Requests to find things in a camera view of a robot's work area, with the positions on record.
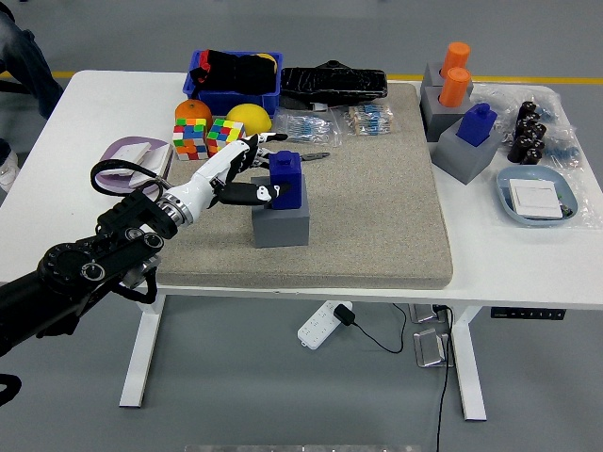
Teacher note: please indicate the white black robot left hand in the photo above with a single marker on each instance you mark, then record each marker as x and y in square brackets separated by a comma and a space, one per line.
[198, 190]

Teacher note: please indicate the blue square seal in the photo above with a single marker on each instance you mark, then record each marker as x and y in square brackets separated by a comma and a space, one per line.
[288, 169]
[476, 124]

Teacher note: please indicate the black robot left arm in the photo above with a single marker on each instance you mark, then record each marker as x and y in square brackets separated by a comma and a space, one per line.
[70, 268]

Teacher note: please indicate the grey seal holder block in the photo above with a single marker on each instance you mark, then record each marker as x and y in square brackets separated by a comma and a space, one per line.
[464, 162]
[438, 117]
[282, 230]
[431, 75]

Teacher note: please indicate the orange cylinder seal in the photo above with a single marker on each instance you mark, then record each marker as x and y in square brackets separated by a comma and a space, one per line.
[454, 87]
[457, 59]

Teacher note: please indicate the multicolour puzzle cube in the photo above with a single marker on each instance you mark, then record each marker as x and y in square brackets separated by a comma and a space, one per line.
[226, 134]
[188, 139]

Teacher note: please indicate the orange fruit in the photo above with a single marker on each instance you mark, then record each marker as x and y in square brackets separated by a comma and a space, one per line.
[193, 110]

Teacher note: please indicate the yellow lemon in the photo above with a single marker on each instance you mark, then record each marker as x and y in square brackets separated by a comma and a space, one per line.
[249, 117]

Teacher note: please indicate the purple tray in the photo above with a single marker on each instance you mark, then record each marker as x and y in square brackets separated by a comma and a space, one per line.
[109, 153]

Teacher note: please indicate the blue plastic bin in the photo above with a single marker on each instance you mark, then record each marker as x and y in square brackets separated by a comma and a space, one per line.
[235, 101]

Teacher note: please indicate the bag of blue resistors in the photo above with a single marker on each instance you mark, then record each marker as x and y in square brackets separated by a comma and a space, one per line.
[306, 127]

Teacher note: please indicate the black cloth bundle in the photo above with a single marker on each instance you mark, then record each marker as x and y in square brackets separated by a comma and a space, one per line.
[235, 70]

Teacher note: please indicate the yellow round item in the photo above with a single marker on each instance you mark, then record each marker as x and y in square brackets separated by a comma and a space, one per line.
[268, 59]

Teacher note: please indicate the white table leg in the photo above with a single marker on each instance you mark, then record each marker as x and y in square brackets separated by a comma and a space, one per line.
[143, 348]
[468, 372]

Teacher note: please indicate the black plastic tray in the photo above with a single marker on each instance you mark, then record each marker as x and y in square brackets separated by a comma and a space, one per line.
[330, 82]

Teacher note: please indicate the grey-brown mat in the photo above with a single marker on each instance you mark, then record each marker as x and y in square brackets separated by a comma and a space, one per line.
[367, 212]

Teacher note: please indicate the white power strip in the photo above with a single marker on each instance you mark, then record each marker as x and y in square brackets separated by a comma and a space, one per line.
[315, 327]

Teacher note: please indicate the bag of taped resistors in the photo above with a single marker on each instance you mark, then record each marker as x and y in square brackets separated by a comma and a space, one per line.
[369, 120]

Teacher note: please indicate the black power adapter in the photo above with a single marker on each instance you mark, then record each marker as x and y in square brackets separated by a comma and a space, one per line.
[344, 314]

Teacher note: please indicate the person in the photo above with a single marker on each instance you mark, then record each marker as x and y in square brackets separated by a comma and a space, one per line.
[28, 61]

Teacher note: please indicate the metal floor box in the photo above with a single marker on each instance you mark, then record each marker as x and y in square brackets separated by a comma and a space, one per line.
[426, 314]
[431, 348]

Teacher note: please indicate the black cylindrical capacitor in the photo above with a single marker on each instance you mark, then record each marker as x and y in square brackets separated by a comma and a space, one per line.
[530, 112]
[533, 155]
[519, 148]
[524, 128]
[538, 131]

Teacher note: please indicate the light blue tray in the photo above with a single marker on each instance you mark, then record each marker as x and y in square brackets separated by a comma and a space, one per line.
[537, 172]

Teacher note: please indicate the black table control panel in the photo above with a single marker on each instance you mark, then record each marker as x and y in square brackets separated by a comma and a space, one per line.
[527, 313]

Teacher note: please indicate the small green circuit board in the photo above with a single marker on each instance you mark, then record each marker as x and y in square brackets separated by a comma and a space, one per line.
[566, 210]

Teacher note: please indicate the large clear plastic bag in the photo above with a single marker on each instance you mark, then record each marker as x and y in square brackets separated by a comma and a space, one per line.
[586, 207]

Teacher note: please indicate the white switch panel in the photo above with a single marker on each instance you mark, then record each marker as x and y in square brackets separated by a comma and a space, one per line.
[136, 151]
[534, 198]

